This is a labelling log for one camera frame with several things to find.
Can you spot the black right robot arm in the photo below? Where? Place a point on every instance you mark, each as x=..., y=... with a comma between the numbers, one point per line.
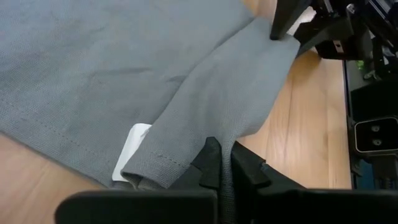
x=385, y=31

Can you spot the grey cloth towel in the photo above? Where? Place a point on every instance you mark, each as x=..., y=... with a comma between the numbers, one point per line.
x=93, y=62

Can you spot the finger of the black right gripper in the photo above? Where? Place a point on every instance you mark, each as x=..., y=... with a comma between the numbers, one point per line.
x=326, y=29
x=287, y=15

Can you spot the black table-level camera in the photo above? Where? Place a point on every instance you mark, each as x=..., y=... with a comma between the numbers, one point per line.
x=376, y=135

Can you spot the white towel care label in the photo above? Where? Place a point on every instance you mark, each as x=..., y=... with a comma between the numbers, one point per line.
x=130, y=149

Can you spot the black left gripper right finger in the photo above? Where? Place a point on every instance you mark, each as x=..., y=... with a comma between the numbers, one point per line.
x=311, y=208

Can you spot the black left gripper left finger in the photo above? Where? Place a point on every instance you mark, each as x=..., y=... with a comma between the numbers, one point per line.
x=140, y=208

